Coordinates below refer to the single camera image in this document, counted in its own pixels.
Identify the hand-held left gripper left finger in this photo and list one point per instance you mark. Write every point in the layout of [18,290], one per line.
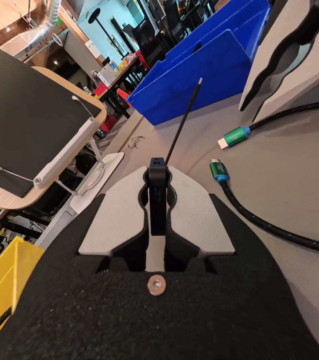
[114,225]

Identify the silver flexible duct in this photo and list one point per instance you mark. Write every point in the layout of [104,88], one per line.
[47,22]

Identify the long wooden table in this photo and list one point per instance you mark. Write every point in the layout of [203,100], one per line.
[125,67]

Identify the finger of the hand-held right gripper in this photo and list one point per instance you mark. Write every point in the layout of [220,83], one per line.
[317,62]
[277,33]

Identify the grey desk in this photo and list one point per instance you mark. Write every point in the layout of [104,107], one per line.
[274,197]

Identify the orange traffic cone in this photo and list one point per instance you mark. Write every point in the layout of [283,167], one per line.
[123,94]

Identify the black floor stand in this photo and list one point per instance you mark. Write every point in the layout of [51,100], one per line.
[94,14]

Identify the red storage box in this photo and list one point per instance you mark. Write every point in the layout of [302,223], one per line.
[109,123]

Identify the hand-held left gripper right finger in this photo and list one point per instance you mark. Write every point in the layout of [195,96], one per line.
[201,225]

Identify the large blue plastic bin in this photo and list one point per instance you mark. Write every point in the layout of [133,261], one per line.
[190,84]

